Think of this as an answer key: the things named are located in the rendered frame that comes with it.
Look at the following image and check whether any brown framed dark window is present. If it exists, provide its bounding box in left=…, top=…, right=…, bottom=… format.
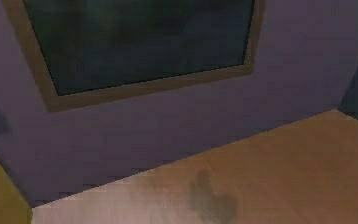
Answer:
left=0, top=0, right=267, bottom=114

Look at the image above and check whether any yellow-brown wooden cabinet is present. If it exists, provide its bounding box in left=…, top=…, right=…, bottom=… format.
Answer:
left=0, top=145, right=34, bottom=224

